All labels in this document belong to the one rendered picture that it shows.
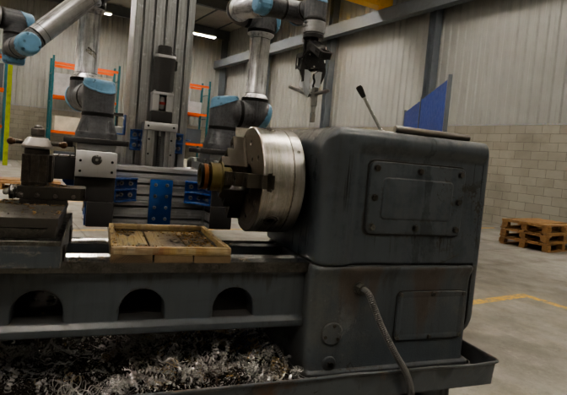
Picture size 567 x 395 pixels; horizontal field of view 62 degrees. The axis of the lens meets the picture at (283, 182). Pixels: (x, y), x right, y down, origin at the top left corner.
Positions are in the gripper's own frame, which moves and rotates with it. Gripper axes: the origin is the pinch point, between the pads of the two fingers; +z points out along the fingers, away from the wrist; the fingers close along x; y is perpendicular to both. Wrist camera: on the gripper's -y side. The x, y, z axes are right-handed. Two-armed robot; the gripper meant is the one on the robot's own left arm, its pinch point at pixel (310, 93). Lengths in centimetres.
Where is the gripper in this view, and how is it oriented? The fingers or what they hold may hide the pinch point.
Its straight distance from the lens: 164.9
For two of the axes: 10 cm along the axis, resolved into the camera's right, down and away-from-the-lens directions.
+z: -0.9, 9.9, 0.6
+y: -3.8, -0.9, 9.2
